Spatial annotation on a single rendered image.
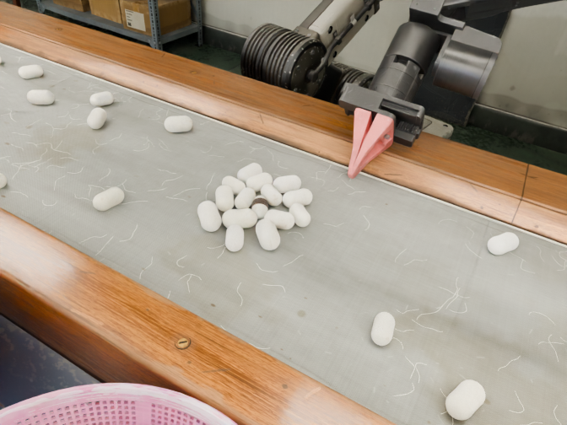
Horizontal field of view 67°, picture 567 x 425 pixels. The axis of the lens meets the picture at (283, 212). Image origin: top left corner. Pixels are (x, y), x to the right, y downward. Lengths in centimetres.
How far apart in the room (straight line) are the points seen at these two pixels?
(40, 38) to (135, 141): 37
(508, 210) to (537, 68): 192
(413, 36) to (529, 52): 187
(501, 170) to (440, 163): 8
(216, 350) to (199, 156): 30
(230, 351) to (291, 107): 41
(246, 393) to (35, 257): 22
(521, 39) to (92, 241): 220
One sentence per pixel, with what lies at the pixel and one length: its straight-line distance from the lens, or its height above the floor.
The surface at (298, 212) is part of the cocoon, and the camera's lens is 46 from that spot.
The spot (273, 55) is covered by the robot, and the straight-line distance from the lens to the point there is 83.
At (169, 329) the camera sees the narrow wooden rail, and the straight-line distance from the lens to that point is 35.
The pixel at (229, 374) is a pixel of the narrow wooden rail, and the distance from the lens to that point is 33.
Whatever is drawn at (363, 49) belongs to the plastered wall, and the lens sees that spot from 262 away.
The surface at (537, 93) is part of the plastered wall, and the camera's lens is 248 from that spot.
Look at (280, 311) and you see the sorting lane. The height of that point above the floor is 74.
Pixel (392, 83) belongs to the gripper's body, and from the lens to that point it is 55.
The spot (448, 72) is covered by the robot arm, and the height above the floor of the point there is 86.
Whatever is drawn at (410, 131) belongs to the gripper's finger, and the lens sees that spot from 56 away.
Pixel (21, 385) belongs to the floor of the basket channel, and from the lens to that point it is 47.
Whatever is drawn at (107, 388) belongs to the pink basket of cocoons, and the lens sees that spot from 33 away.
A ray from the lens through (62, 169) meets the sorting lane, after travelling 58.
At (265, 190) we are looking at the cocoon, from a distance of 49.
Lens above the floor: 105
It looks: 40 degrees down
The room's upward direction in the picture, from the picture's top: 6 degrees clockwise
